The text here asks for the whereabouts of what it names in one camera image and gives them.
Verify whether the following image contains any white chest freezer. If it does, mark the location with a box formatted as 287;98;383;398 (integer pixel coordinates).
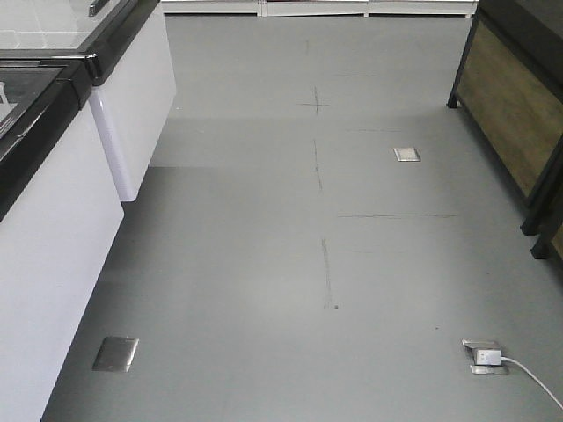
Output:
1;61;123;421
1;1;176;202

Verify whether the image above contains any wooden black-framed display stand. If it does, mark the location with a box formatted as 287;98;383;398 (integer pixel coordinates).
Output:
447;1;562;260

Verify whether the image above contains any near white chest freezer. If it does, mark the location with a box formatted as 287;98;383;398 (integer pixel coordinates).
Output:
1;61;123;421

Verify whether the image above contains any white store shelving unit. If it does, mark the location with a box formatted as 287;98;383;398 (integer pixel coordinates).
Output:
162;0;478;17

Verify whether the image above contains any far steel floor socket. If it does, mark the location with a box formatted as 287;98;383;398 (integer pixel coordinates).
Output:
393;147;420;163

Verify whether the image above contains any white power cable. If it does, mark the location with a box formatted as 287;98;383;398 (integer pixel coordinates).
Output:
500;356;563;411

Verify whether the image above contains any open floor socket with plug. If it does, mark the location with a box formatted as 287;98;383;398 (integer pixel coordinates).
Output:
461;339;508;375

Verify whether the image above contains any closed steel floor socket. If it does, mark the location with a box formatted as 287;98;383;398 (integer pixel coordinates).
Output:
92;336;139;373

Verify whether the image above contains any far white chest freezer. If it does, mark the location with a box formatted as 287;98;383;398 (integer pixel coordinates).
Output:
1;1;176;202

